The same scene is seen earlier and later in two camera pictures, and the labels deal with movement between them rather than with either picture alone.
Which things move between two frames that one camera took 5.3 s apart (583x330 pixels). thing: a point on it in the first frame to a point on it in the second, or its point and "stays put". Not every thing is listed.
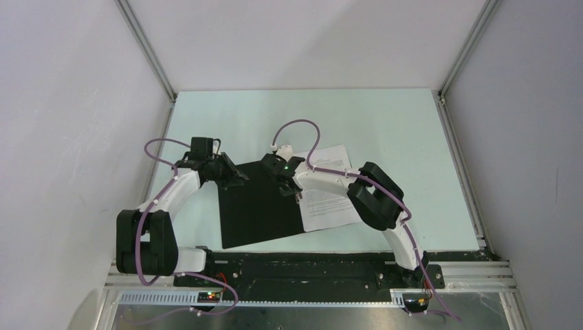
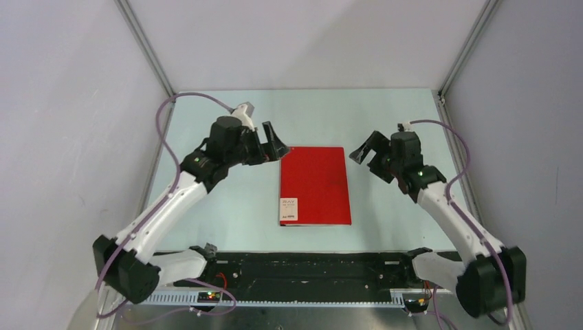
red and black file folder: x=256 y=210 to x=313 y=187
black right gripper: x=290 y=192 to x=377 y=142
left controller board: x=209 y=297 stays put
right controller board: x=414 y=305 stays put
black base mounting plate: x=311 y=271 stays put
